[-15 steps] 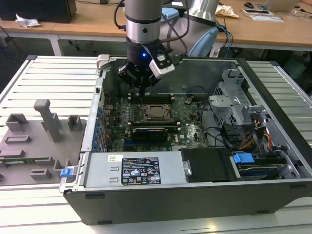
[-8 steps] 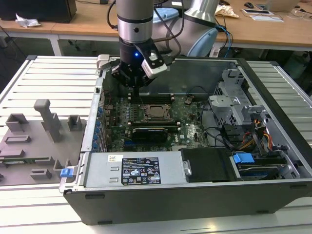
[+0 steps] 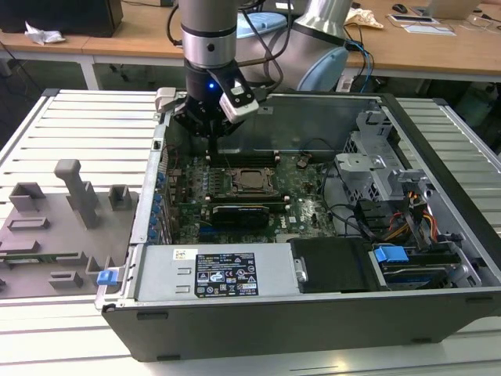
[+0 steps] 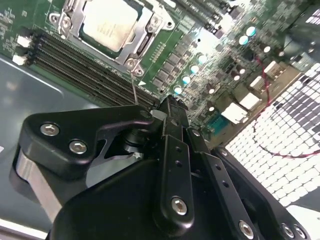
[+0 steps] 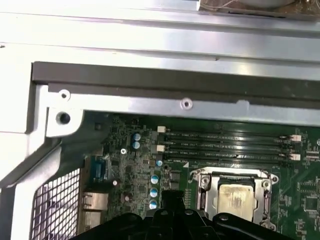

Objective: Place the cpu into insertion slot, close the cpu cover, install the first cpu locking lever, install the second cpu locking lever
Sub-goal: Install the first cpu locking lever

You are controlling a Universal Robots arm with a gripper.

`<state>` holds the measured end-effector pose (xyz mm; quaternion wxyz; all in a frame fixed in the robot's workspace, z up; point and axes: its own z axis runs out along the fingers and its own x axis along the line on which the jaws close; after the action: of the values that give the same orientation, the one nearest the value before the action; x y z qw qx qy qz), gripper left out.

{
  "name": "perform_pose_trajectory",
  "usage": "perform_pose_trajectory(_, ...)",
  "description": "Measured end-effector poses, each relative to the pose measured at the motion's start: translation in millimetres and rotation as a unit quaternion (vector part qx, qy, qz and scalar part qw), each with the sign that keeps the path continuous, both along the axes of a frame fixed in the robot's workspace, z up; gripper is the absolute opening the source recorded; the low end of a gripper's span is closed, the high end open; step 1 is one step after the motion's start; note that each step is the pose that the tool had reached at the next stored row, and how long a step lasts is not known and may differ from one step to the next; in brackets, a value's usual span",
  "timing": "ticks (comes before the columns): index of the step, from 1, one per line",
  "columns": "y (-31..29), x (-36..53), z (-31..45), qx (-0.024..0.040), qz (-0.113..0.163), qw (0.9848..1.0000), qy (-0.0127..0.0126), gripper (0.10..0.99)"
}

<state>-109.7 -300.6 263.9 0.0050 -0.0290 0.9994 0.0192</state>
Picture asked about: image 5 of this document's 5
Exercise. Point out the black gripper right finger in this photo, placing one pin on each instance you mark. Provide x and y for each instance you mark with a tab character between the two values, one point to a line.
225	230

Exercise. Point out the silver-topped green CPU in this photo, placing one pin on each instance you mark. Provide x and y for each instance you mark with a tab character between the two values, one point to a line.
237	200

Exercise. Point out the green motherboard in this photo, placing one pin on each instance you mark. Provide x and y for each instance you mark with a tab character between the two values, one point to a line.
300	170

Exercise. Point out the blue-topped capacitor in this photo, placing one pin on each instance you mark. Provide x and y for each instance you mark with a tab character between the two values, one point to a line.
153	192
153	204
158	163
136	145
136	136
154	178

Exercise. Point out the black RAM slot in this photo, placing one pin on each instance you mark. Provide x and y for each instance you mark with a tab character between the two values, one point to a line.
225	144
225	136
250	158
225	152

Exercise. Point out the silver port block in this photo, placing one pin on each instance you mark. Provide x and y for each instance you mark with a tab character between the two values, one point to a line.
95	200

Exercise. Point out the grey metal PC case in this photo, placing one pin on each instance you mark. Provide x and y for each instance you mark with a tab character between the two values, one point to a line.
150	106

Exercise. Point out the CPU socket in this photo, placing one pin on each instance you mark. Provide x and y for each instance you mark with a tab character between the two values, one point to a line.
265	184

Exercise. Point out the silver-topped capacitor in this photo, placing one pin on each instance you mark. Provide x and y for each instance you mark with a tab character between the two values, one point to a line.
127	198
115	182

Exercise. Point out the metal socket cover frame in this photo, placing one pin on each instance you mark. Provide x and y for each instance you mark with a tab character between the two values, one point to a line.
212	197

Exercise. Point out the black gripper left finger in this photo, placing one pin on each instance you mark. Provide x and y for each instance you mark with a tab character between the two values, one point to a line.
140	230

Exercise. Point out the blue serial port connector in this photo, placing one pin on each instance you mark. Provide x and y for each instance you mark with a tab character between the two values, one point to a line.
96	167

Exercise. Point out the black square chip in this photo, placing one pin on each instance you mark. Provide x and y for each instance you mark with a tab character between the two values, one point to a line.
310	203

